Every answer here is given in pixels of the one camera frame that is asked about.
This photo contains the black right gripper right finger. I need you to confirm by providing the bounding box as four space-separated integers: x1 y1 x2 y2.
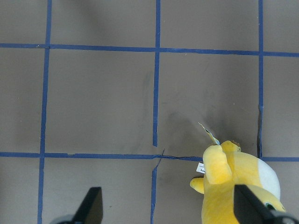
234 185 290 224

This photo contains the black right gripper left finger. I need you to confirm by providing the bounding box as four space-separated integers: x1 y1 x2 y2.
71 187 103 224

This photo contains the yellow plush toy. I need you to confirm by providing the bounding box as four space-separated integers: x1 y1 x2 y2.
190 131 286 224

